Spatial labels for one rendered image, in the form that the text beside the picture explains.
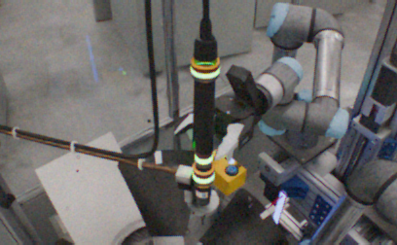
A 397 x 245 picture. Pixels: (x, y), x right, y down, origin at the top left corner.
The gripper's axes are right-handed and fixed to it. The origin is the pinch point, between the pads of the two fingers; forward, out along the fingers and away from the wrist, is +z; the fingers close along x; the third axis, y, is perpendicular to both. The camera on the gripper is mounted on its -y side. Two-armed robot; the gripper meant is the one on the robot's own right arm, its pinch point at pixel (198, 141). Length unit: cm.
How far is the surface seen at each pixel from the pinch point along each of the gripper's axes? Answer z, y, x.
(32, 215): 21, 78, 75
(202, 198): -0.3, 16.6, -1.2
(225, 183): -36, 61, 17
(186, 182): 1.1, 12.4, 2.2
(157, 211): 1.3, 33.4, 13.0
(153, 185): -1.6, 28.1, 16.7
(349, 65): -340, 167, 53
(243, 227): -17.0, 46.9, -3.3
